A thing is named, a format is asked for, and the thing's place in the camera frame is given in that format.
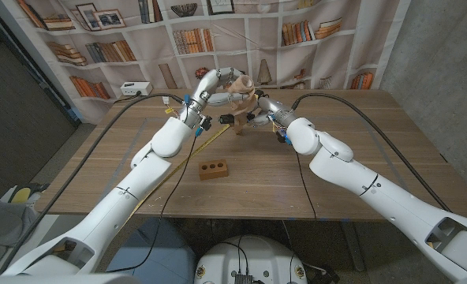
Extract beige stocking cloth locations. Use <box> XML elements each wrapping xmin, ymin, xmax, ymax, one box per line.
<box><xmin>226</xmin><ymin>74</ymin><xmax>260</xmax><ymax>136</ymax></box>

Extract grey table leg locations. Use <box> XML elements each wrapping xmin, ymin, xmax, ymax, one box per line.
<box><xmin>338</xmin><ymin>220</ymin><xmax>367</xmax><ymax>272</ymax></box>

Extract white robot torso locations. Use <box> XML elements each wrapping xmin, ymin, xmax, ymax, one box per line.
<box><xmin>192</xmin><ymin>235</ymin><xmax>308</xmax><ymax>284</ymax></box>

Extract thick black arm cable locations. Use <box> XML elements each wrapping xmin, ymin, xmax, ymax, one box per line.
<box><xmin>290</xmin><ymin>92</ymin><xmax>452</xmax><ymax>213</ymax></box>
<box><xmin>0</xmin><ymin>92</ymin><xmax>185</xmax><ymax>274</ymax></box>

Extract yellow measuring tape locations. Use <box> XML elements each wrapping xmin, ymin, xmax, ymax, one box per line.
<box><xmin>125</xmin><ymin>89</ymin><xmax>267</xmax><ymax>226</ymax></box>

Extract yellow and black floor pedal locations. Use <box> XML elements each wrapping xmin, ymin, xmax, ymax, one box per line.
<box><xmin>6</xmin><ymin>182</ymin><xmax>51</xmax><ymax>205</ymax></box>

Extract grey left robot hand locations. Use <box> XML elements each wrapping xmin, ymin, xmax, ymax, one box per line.
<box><xmin>177</xmin><ymin>66</ymin><xmax>245</xmax><ymax>127</ymax></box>

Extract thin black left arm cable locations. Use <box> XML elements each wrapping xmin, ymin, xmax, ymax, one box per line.
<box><xmin>105</xmin><ymin>133</ymin><xmax>200</xmax><ymax>274</ymax></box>

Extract white power box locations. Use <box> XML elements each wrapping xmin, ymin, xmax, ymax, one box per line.
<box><xmin>119</xmin><ymin>80</ymin><xmax>154</xmax><ymax>97</ymax></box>

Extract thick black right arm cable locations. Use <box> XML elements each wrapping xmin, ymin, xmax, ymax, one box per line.
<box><xmin>290</xmin><ymin>92</ymin><xmax>452</xmax><ymax>213</ymax></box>

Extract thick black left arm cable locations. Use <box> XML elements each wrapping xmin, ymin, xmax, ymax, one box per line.
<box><xmin>0</xmin><ymin>92</ymin><xmax>185</xmax><ymax>274</ymax></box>

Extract orange brick block three holes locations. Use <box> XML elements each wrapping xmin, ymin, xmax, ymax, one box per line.
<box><xmin>198</xmin><ymin>159</ymin><xmax>230</xmax><ymax>181</ymax></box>

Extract blue stool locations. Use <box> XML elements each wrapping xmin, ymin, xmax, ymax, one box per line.
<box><xmin>106</xmin><ymin>216</ymin><xmax>197</xmax><ymax>284</ymax></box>

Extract printed bookshelf backdrop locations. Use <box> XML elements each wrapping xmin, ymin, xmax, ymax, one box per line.
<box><xmin>0</xmin><ymin>0</ymin><xmax>412</xmax><ymax>125</ymax></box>

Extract black flashlight with lanyard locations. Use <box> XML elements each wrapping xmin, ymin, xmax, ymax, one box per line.
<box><xmin>218</xmin><ymin>111</ymin><xmax>258</xmax><ymax>126</ymax></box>

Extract black power box cable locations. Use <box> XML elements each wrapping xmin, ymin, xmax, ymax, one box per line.
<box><xmin>113</xmin><ymin>91</ymin><xmax>143</xmax><ymax>104</ymax></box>

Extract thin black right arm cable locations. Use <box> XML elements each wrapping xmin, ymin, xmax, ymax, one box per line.
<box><xmin>293</xmin><ymin>151</ymin><xmax>319</xmax><ymax>222</ymax></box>

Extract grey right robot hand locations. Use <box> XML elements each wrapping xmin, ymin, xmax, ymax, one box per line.
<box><xmin>248</xmin><ymin>96</ymin><xmax>298</xmax><ymax>130</ymax></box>

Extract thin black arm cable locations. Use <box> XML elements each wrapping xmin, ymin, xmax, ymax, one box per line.
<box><xmin>293</xmin><ymin>151</ymin><xmax>319</xmax><ymax>222</ymax></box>
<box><xmin>105</xmin><ymin>133</ymin><xmax>200</xmax><ymax>274</ymax></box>

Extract person's grey trouser leg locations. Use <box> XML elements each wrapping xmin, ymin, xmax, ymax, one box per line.
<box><xmin>0</xmin><ymin>183</ymin><xmax>41</xmax><ymax>269</ymax></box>

